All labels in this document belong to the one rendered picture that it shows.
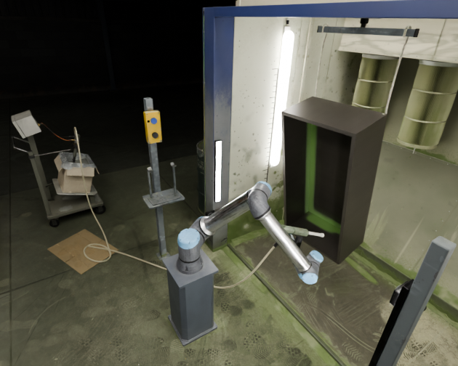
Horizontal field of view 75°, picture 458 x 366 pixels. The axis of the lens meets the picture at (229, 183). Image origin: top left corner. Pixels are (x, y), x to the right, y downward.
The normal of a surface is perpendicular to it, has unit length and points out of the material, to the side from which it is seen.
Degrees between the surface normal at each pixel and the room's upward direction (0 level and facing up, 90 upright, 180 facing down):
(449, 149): 90
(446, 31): 90
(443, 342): 0
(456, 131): 90
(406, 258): 57
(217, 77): 90
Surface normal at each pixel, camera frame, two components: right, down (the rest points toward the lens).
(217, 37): 0.54, 0.41
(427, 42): -0.84, 0.24
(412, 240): -0.69, -0.28
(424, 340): 0.03, -0.88
